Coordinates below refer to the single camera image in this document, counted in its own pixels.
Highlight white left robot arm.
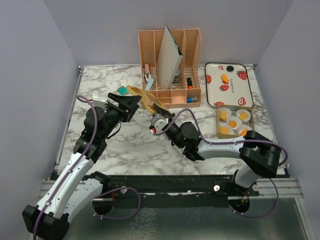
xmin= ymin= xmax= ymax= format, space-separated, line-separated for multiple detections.
xmin=22 ymin=93 xmax=142 ymax=240

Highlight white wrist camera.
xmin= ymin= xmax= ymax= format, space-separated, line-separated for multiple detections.
xmin=150 ymin=113 xmax=168 ymax=135
xmin=92 ymin=88 xmax=107 ymax=110

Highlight black orange marker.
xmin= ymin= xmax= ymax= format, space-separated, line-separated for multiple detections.
xmin=187 ymin=77 xmax=194 ymax=89

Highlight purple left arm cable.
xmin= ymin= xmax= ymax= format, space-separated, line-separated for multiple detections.
xmin=32 ymin=95 xmax=141 ymax=240

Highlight black round sandwich cookie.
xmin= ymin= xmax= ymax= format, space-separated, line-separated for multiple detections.
xmin=226 ymin=65 xmax=234 ymax=72

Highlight peach plastic desk organizer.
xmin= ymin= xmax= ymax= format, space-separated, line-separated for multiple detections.
xmin=138 ymin=27 xmax=202 ymax=108

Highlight orange fish-shaped cookie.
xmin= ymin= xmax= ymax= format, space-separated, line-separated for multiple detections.
xmin=240 ymin=129 xmax=248 ymax=136
xmin=221 ymin=74 xmax=229 ymax=85

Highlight light blue eraser case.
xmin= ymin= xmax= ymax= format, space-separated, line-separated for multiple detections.
xmin=144 ymin=78 xmax=156 ymax=91

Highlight pink white stapler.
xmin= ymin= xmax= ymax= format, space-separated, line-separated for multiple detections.
xmin=143 ymin=63 xmax=154 ymax=84

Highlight rectangular yellow cracker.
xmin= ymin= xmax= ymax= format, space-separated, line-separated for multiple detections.
xmin=238 ymin=112 xmax=248 ymax=122

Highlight teal eraser block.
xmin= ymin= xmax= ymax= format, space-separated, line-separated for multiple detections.
xmin=117 ymin=86 xmax=128 ymax=96

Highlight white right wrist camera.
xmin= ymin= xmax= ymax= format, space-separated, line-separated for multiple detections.
xmin=150 ymin=113 xmax=168 ymax=135

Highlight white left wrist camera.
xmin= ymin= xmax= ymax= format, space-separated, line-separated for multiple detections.
xmin=92 ymin=88 xmax=107 ymax=110

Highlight grey folder board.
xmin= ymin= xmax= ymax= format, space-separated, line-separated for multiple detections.
xmin=156 ymin=25 xmax=184 ymax=90

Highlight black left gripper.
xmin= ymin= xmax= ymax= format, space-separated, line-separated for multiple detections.
xmin=101 ymin=93 xmax=142 ymax=140

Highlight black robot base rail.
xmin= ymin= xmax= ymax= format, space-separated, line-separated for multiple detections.
xmin=81 ymin=174 xmax=261 ymax=209

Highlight strawberry print white tray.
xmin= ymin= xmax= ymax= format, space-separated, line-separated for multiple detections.
xmin=204 ymin=62 xmax=254 ymax=108

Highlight silver tin lid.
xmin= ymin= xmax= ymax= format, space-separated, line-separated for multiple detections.
xmin=126 ymin=85 xmax=171 ymax=116

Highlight rectangular tan biscuit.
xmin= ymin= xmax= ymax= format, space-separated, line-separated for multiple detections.
xmin=219 ymin=111 xmax=228 ymax=120

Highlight small oval brown cookie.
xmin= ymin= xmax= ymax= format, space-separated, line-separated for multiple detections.
xmin=228 ymin=120 xmax=237 ymax=128

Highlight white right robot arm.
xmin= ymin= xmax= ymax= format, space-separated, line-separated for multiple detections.
xmin=150 ymin=103 xmax=284 ymax=196

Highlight gold metal cookie tin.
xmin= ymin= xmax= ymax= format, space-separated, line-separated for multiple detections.
xmin=216 ymin=104 xmax=255 ymax=139

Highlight blue white patterned tin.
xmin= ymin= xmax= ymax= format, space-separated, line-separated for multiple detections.
xmin=172 ymin=68 xmax=181 ymax=84

